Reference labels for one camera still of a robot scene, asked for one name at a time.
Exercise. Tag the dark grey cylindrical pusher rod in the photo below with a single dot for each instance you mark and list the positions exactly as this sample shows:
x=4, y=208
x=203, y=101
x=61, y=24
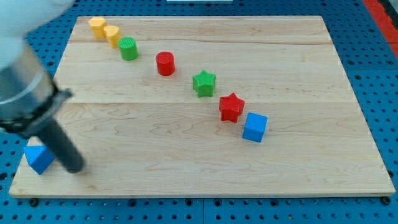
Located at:
x=59, y=144

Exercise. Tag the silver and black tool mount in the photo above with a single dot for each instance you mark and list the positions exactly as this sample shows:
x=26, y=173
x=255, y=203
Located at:
x=29, y=96

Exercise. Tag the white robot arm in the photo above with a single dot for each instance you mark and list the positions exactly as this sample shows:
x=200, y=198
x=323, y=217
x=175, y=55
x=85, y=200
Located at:
x=18, y=18

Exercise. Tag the green star block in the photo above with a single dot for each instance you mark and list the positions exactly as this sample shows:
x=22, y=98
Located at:
x=204, y=84

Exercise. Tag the red star block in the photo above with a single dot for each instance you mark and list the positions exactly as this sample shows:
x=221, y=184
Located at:
x=231, y=107

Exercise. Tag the blue cube block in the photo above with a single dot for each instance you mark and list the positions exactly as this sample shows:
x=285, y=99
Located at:
x=255, y=127

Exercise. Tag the blue triangular block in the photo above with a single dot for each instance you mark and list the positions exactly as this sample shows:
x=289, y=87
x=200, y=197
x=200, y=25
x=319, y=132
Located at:
x=38, y=158

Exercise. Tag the yellow pentagon block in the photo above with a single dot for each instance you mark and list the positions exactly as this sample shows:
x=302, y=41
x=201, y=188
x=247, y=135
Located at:
x=97, y=24

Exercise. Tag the yellow heart block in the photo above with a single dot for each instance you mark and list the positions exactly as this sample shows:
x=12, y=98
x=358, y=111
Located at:
x=113, y=35

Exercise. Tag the wooden board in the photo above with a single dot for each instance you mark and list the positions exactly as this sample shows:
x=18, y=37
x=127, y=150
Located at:
x=144, y=135

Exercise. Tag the green cylinder block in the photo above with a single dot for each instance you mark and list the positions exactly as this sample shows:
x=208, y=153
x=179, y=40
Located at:
x=128, y=48

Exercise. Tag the red cylinder block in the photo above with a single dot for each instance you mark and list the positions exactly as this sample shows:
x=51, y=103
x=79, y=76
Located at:
x=165, y=63

